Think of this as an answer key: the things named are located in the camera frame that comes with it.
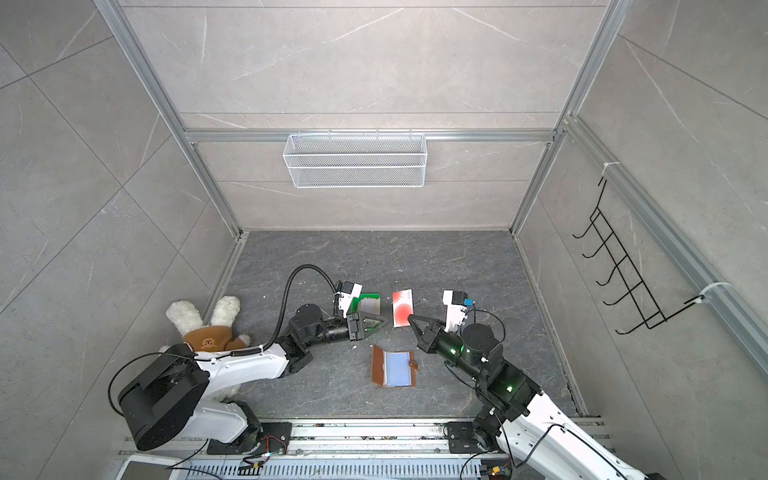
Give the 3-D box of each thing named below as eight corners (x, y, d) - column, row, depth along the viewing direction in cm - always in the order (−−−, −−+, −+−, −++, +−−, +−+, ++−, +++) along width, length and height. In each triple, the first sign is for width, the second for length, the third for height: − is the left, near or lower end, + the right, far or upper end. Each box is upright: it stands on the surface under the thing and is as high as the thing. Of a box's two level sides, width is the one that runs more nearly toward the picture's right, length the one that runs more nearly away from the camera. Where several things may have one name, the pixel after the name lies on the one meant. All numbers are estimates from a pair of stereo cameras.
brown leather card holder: (371, 386, 84) (370, 383, 82) (372, 349, 91) (372, 345, 89) (417, 386, 84) (418, 383, 82) (415, 349, 91) (416, 345, 89)
